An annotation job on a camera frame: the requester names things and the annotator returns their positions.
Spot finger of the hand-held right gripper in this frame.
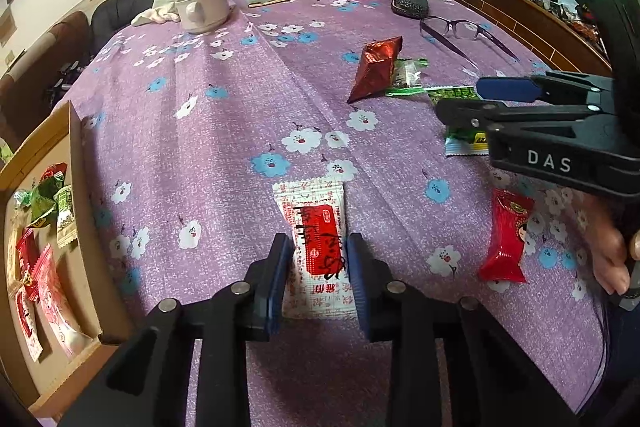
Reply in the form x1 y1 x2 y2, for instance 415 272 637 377
435 98 599 136
476 71 616 106

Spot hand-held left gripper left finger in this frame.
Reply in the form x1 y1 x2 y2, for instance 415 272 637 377
57 233 296 427

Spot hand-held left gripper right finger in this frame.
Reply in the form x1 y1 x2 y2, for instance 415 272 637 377
346 232 581 427

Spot green snack packet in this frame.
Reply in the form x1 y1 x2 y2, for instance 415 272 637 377
444 124 490 156
27 179 63 228

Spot clear green wrapper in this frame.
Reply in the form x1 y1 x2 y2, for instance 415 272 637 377
385 84 481 105

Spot white red snack packet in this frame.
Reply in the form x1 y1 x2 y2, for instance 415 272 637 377
272 177 360 320
14 287 45 363

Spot dark red foil packet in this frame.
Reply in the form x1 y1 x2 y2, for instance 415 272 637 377
346 36 404 104

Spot cardboard box tray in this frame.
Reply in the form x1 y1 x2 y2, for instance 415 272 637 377
0 99 121 413

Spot pink snack packet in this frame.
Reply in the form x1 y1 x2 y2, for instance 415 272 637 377
35 247 96 358

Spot person's right hand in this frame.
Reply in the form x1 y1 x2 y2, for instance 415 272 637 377
582 198 640 295

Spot purple framed glasses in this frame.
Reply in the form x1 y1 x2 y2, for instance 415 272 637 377
419 17 521 62

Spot black glasses case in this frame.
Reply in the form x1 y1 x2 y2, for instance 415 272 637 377
391 0 430 18

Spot white mug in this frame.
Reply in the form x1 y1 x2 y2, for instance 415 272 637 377
175 0 236 34

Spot white gloves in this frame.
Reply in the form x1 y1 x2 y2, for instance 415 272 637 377
131 0 182 26

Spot black gear on armchair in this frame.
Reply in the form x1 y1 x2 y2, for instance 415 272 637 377
47 59 86 100

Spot brown armchair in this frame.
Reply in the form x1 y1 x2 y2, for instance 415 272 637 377
0 11 93 142

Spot wall plaque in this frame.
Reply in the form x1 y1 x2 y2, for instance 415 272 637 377
0 4 15 45

